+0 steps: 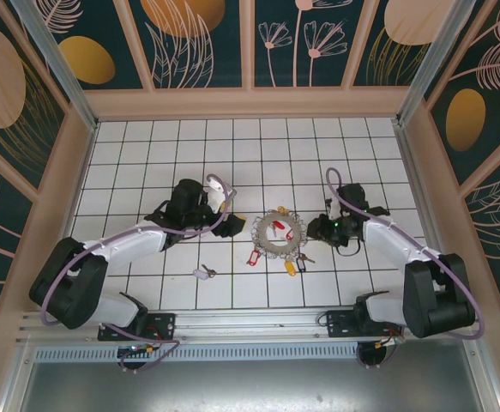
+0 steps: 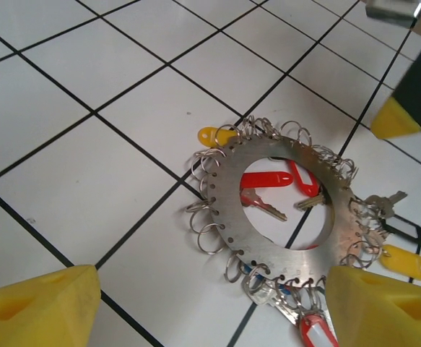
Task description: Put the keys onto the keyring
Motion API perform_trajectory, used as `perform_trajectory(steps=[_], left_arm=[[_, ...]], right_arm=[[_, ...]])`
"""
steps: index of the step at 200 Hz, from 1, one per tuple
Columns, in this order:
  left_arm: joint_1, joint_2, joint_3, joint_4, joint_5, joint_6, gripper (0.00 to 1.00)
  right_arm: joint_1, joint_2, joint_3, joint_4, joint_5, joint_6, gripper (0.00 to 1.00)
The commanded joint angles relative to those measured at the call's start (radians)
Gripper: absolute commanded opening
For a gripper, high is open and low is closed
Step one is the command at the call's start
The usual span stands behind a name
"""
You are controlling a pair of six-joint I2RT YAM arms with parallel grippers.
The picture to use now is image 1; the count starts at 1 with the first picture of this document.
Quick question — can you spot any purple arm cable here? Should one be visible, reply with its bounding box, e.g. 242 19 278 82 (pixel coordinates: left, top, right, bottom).
325 167 486 370
39 173 238 373

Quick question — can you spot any thin black cable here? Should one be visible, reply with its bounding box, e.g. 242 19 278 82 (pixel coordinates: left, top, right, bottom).
336 235 364 258

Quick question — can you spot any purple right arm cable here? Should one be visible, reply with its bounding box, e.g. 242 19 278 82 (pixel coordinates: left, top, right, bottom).
325 167 486 370

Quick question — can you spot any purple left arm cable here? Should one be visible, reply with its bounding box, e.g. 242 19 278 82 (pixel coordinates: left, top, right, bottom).
39 173 238 373

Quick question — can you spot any aluminium side profile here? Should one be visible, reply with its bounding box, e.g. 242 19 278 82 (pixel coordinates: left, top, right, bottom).
391 121 463 308

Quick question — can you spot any slotted grey cable duct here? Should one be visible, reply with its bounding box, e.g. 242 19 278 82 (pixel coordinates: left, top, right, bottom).
30 344 469 365

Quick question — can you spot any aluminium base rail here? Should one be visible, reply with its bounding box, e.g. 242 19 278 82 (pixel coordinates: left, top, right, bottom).
15 306 489 344

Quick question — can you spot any key ring with coloured tags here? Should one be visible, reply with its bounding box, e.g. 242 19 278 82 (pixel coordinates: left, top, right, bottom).
250 207 310 262

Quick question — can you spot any aluminium frame post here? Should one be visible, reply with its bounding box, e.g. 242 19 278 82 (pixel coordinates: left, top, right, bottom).
10 0 100 132
395 0 478 126

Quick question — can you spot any grey metal sheet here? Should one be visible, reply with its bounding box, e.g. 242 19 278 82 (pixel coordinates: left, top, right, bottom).
17 362 489 412

